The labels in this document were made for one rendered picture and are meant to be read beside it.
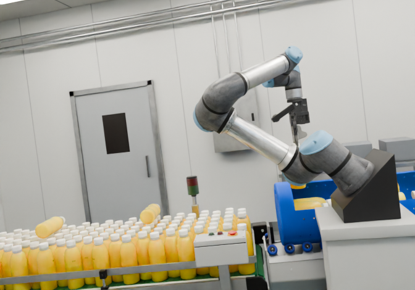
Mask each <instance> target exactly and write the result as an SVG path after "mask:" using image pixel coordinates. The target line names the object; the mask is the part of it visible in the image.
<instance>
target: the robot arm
mask: <svg viewBox="0 0 415 290"><path fill-rule="evenodd" d="M302 58H303V53H302V51H301V50H300V49H299V48H298V47H296V46H289V47H288V48H287V49H286V50H285V52H284V53H282V54H280V55H277V56H275V57H273V58H271V59H269V60H266V61H264V62H261V63H260V64H257V65H255V66H253V67H250V68H248V69H246V70H244V71H242V72H232V73H230V74H228V75H226V76H224V77H222V78H220V79H218V80H216V81H215V82H213V83H212V84H210V85H209V86H208V87H207V88H206V90H205V91H204V93H203V95H202V96H201V99H200V100H199V102H198V103H197V104H196V106H195V109H194V111H193V120H194V123H195V124H196V126H197V127H198V128H199V129H200V130H202V131H205V132H213V131H215V132H217V133H218V134H222V133H226V134H228V135H229V136H231V137H233V138H234V139H236V140H237V141H239V142H241V143H243V144H244V145H246V146H248V147H249V148H251V149H252V150H254V151H256V152H257V153H259V154H261V155H263V156H264V157H266V158H267V159H269V160H271V161H273V162H274V163H276V164H277V165H278V168H279V170H280V171H281V172H282V175H283V176H284V177H285V180H286V181H287V182H289V183H290V184H292V185H295V186H303V185H306V184H307V183H310V182H311V181H312V180H313V179H315V177H317V176H318V175H320V174H321V173H322V172H325V173H326V174H327V175H328V176H329V177H331V179H333V181H334V183H335V184H336V186H337V188H338V189H339V190H340V192H341V193H342V194H343V195H345V196H349V195H351V194H353V193H354V192H356V191H357V190H358V189H359V188H360V187H361V186H362V185H363V184H364V183H365V182H366V181H367V180H368V179H369V177H370V176H371V175H372V172H373V171H374V167H375V166H374V164H372V163H371V162H370V161H368V160H366V159H363V158H361V157H358V156H356V155H354V154H353V153H351V152H350V151H349V150H348V149H347V148H346V147H344V146H343V145H342V144H340V143H339V142H338V141H337V140H336V139H335V138H333V136H332V135H330V134H328V133H327V132H326V131H324V130H318V131H316V132H314V133H313V134H312V135H310V136H309V137H308V138H307V139H306V140H305V141H304V142H303V143H302V144H301V146H300V147H298V140H299V139H302V138H305V137H307V135H308V134H307V132H305V131H302V129H301V126H299V125H298V124H300V125H302V124H306V123H310V119H309V111H308V104H307V99H306V98H304V99H303V98H302V97H303V92H302V87H301V76H300V75H301V73H300V68H299V66H298V63H299V62H300V60H301V59H302ZM261 84H262V85H263V87H265V88H276V87H285V95H286V99H287V103H291V102H292V104H290V105H289V106H288V107H286V108H285V109H283V110H282V111H281V112H279V113H278V114H274V115H273V116H272V118H271V120H272V121H273V122H278V121H279V120H280V119H281V118H282V117H284V116H285V115H286V114H289V119H290V125H291V133H292V138H293V143H295V144H296V145H292V146H288V145H287V144H285V143H283V142H281V141H280V140H279V139H277V138H275V137H273V136H272V135H270V134H269V133H267V132H265V131H264V130H262V129H260V128H259V127H257V126H256V125H254V124H252V123H251V122H249V121H247V120H245V119H244V118H242V117H241V116H239V115H237V113H236V110H235V108H234V107H232V106H233V105H234V103H236V101H237V100H238V99H239V98H241V97H242V96H244V95H245V94H246V93H247V92H248V90H250V89H252V88H254V87H256V86H259V85H261ZM296 103H297V104H298V105H297V106H296Z"/></svg>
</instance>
